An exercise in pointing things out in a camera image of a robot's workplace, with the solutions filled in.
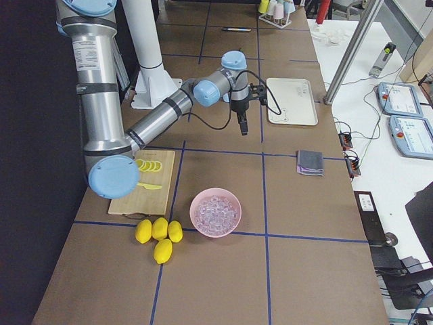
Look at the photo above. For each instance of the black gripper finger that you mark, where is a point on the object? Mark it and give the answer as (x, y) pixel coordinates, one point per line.
(241, 125)
(245, 127)

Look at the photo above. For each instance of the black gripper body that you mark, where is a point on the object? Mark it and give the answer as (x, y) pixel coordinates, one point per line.
(239, 106)

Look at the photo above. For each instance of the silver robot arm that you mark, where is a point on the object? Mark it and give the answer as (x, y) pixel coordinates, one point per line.
(109, 152)

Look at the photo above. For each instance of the clear ice cubes pile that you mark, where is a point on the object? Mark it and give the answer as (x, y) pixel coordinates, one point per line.
(215, 216)

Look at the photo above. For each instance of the cup rack with cups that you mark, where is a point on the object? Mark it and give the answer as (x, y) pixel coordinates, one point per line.
(276, 12)

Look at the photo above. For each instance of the cream bear tray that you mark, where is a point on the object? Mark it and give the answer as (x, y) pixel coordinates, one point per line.
(295, 103)

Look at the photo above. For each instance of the grey folded cloth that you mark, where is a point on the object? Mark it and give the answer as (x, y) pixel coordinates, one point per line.
(309, 163)

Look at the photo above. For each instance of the pink bowl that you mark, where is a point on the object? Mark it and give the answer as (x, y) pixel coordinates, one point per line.
(214, 192)

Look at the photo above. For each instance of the wooden cutting board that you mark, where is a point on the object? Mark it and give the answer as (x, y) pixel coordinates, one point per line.
(150, 196)

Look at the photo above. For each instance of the lemon slices row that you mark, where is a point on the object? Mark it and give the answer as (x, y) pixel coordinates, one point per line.
(148, 165)

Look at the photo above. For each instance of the yellow plastic knife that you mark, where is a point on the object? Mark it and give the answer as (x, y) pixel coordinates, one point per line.
(149, 186)

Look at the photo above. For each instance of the yellow lemon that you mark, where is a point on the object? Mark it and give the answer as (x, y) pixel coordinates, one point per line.
(143, 231)
(175, 231)
(163, 251)
(160, 229)

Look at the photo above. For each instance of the teach pendant tablet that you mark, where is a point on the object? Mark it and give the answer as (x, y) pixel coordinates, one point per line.
(412, 136)
(399, 99)

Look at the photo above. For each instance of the grey water bottle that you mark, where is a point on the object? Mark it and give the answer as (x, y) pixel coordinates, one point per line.
(382, 60)

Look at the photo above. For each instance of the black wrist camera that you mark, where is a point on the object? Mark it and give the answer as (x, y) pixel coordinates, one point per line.
(259, 92)

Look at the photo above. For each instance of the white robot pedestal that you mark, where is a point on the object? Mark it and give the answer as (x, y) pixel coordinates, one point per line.
(154, 84)

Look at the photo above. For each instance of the aluminium frame post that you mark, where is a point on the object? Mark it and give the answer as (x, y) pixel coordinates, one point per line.
(353, 47)

